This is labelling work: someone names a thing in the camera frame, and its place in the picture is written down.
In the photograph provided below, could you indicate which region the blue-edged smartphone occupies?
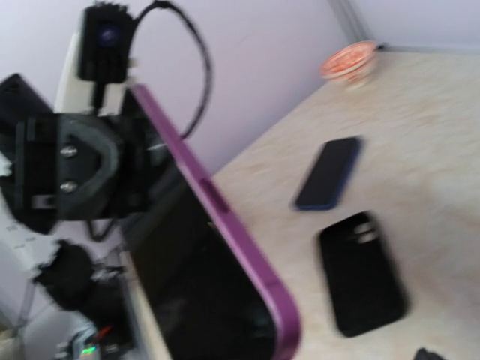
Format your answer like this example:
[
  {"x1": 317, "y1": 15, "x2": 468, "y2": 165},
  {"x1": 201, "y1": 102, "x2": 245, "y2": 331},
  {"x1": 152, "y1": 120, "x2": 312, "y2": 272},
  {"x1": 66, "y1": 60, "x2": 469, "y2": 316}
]
[{"x1": 293, "y1": 136, "x2": 363, "y2": 212}]

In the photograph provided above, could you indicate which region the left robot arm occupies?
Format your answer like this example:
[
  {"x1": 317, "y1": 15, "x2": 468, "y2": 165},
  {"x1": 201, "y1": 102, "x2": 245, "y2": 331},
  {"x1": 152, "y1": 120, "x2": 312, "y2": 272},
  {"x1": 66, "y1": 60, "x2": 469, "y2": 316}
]
[{"x1": 1, "y1": 73, "x2": 157, "y2": 350}]

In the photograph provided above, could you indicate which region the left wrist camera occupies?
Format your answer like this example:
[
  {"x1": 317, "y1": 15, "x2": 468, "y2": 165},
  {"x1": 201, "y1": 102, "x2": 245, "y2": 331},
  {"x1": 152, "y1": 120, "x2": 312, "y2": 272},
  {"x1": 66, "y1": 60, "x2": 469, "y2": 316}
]
[{"x1": 54, "y1": 1, "x2": 135, "y2": 115}]

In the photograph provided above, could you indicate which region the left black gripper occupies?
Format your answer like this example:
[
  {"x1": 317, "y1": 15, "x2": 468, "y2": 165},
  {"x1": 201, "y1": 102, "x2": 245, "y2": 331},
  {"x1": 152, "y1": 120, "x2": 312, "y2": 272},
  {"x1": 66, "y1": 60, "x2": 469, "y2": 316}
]
[{"x1": 1, "y1": 73, "x2": 161, "y2": 234}]

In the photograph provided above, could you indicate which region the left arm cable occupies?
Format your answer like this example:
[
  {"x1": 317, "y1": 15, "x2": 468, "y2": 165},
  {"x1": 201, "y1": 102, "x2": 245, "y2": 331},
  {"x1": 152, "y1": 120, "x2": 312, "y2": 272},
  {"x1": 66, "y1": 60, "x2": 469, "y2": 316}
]
[{"x1": 134, "y1": 0, "x2": 213, "y2": 142}]

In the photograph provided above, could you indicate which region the purple smartphone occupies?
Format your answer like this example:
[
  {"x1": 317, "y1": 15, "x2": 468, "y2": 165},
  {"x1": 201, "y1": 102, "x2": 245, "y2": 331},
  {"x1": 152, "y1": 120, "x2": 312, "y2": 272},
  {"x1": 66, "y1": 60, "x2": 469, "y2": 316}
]
[{"x1": 122, "y1": 85, "x2": 302, "y2": 359}]

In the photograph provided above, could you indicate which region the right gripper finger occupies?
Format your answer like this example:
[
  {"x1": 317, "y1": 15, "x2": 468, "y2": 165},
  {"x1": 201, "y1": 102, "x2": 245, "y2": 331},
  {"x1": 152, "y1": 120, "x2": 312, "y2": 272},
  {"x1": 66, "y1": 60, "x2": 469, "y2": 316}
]
[{"x1": 413, "y1": 348, "x2": 445, "y2": 360}]

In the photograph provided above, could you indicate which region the red white patterned bowl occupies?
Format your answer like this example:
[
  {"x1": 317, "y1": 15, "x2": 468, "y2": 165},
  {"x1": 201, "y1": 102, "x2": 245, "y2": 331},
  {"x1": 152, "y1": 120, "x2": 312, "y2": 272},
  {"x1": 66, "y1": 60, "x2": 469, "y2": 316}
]
[{"x1": 320, "y1": 40, "x2": 377, "y2": 89}]

